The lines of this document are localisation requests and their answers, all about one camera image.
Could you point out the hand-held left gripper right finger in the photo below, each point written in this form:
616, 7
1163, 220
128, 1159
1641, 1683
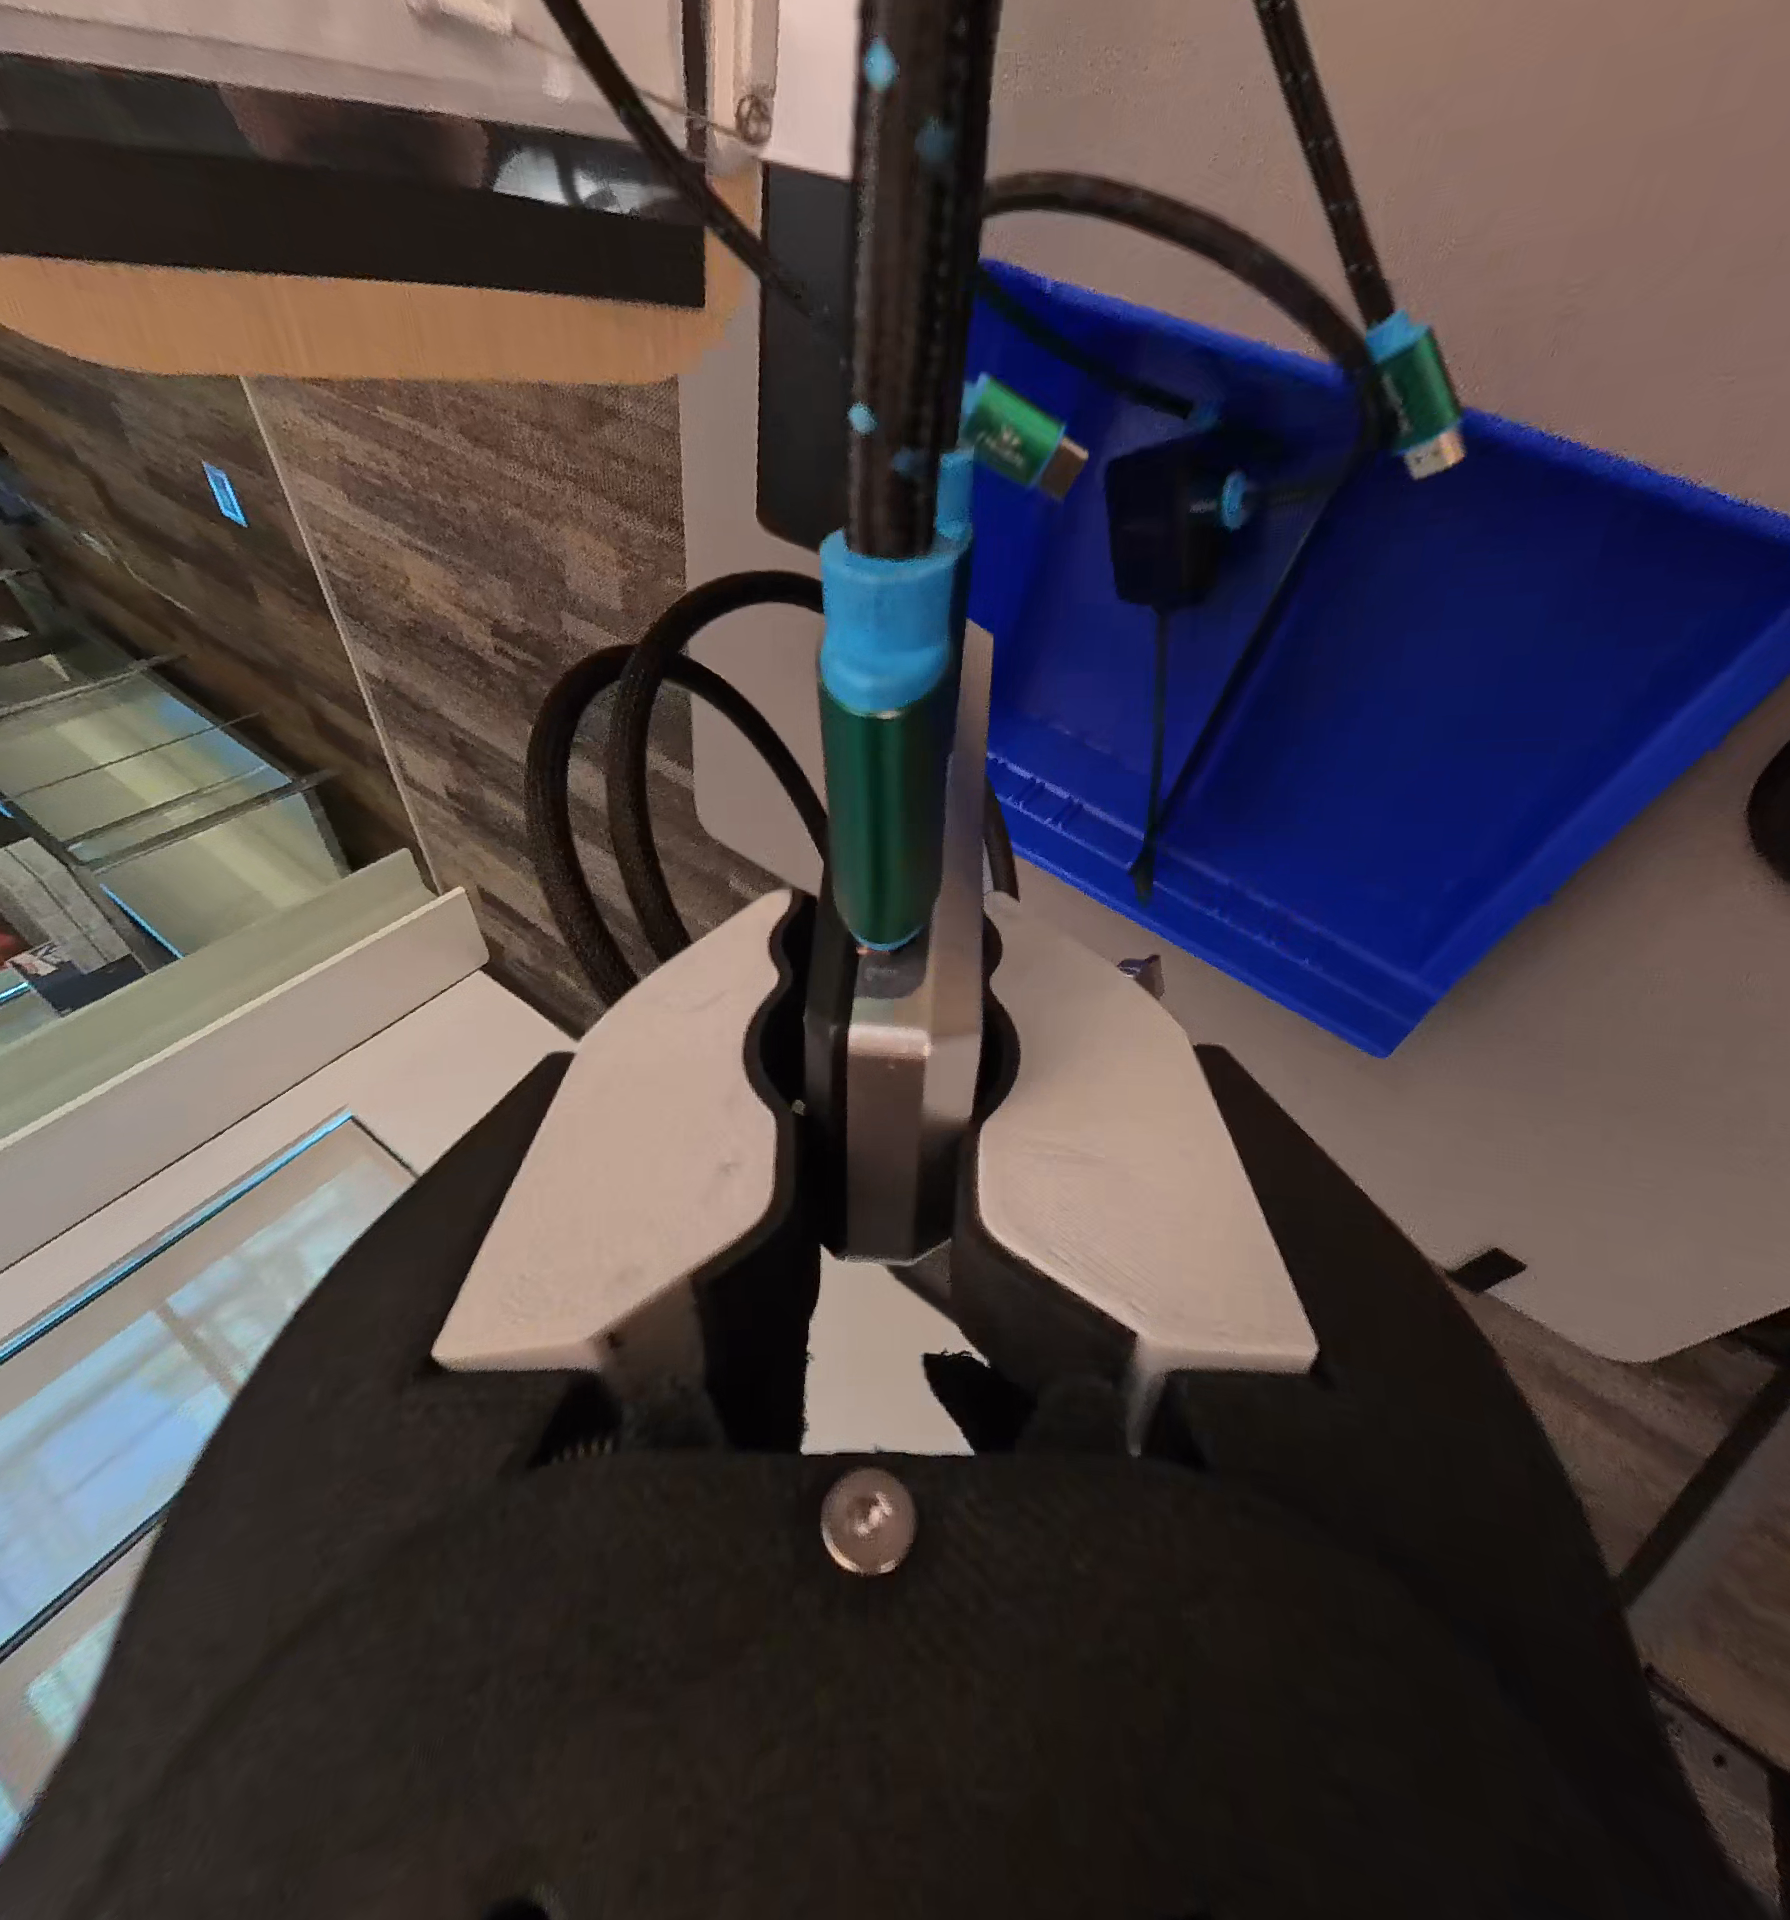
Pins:
1136, 1184

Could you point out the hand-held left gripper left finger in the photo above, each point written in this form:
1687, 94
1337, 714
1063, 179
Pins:
625, 1184

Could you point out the blue plastic bin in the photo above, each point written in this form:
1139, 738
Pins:
1510, 720

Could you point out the large glass window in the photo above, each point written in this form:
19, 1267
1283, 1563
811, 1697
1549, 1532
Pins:
85, 1426

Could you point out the laminated instruction sheet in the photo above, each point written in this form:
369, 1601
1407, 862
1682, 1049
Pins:
386, 89

